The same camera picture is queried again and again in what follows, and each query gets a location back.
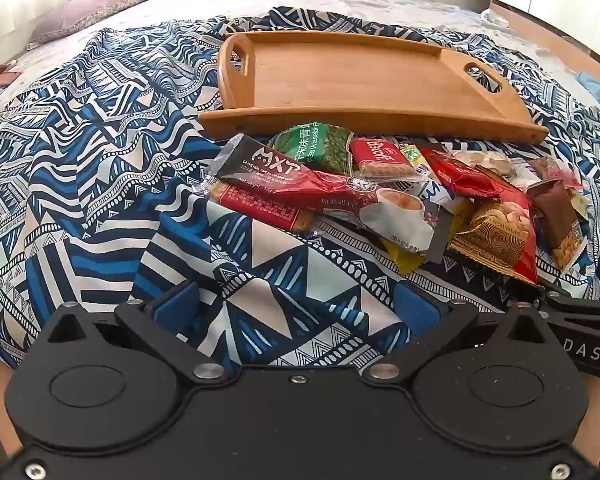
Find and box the small green yellow packet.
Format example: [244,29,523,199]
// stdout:
[399,143,432,172]

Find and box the red black coffee stick packet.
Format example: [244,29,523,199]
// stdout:
[214,134,452,263]

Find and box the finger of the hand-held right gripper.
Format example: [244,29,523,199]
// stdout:
[535,287,600,328]

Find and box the white yellow snack packet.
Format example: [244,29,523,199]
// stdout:
[380,180,477,277]

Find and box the green peas packet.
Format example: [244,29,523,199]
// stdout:
[271,124,355,175]

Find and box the long red biscuit packet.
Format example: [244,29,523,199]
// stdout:
[206,181,317,235]

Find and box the wooden bed frame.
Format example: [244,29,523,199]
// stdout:
[489,2,600,77]

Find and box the wooden tray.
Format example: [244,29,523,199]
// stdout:
[197,30,551,146]

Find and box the blue patterned printed blanket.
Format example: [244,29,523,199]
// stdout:
[0,7,600,376]

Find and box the purple pillow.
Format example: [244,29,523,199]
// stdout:
[27,0,166,51]

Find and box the brown nut packet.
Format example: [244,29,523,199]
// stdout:
[526,179,589,277]

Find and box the crumpled white tissue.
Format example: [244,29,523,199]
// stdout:
[481,9,512,30]

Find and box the red gold nut packet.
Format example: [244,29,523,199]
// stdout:
[449,194,540,287]

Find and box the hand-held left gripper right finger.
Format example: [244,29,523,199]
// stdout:
[362,280,557,387]

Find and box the red white jelly packet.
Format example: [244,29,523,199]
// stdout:
[529,156,584,191]

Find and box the glossy red snack packet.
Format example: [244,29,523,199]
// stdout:
[421,149,502,200]

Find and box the white pink candy packet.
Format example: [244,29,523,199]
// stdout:
[452,149,520,179]

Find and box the short red biscuit packet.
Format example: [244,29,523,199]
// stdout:
[349,138,429,182]

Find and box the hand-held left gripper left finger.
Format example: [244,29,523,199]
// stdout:
[40,279,232,387]

